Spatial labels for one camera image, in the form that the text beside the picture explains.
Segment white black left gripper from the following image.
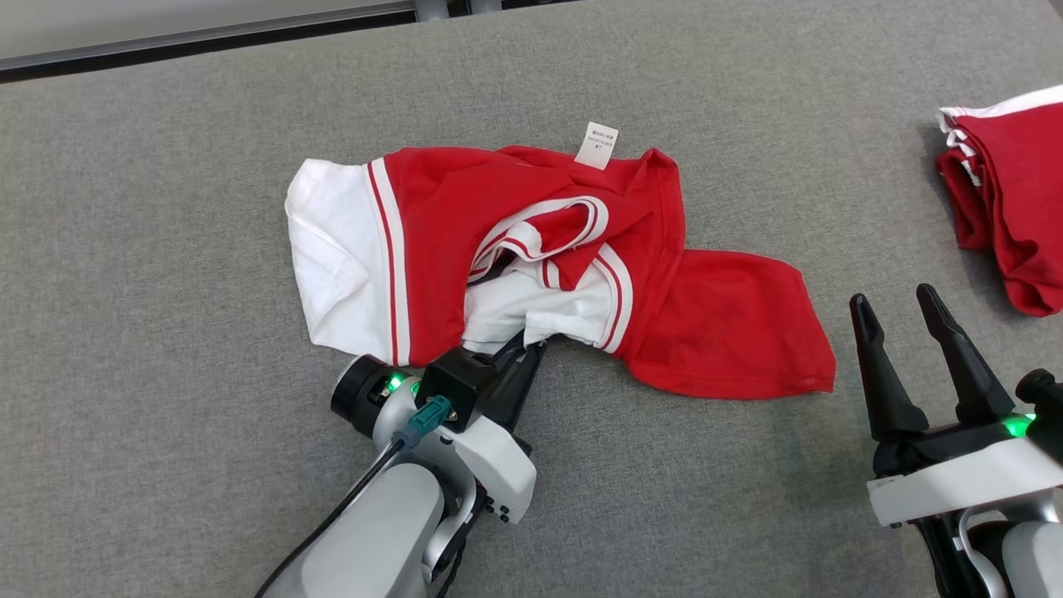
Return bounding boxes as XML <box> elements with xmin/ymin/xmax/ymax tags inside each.
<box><xmin>331</xmin><ymin>330</ymin><xmax>550</xmax><ymax>525</ymax></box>

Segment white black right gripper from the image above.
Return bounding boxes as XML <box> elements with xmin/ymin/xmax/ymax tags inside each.
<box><xmin>848</xmin><ymin>283</ymin><xmax>1063</xmax><ymax>527</ymax></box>

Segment red white basketball jersey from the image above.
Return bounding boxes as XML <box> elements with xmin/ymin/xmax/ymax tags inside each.
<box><xmin>285</xmin><ymin>122</ymin><xmax>837</xmax><ymax>400</ymax></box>

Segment red Bulls 23 shorts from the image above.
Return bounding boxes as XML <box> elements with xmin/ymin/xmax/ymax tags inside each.
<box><xmin>936</xmin><ymin>83</ymin><xmax>1063</xmax><ymax>318</ymax></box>

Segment teal left camera connector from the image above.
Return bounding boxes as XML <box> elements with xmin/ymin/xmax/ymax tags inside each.
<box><xmin>392</xmin><ymin>395</ymin><xmax>454</xmax><ymax>452</ymax></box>

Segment black left camera cable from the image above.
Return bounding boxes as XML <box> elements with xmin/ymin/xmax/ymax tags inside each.
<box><xmin>253</xmin><ymin>443</ymin><xmax>401</xmax><ymax>598</ymax></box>

